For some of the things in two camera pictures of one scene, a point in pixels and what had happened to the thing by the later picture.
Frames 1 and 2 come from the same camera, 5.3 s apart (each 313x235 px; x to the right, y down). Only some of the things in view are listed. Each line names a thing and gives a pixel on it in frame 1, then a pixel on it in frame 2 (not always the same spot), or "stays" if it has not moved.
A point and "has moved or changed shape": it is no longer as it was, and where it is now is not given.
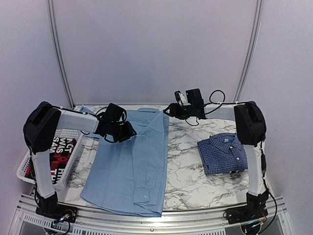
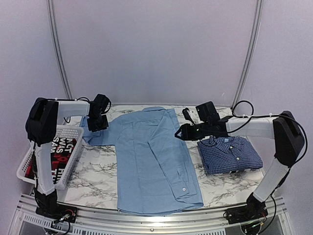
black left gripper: [128, 132] -> [102, 127]
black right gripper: [174, 111] -> [186, 135]
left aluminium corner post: [52, 20] stays
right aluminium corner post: [251, 49] stays
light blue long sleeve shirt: [131, 176] has moved or changed shape
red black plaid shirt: [60, 154] stays
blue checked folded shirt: [222, 153] stays
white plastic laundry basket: [60, 184] stays
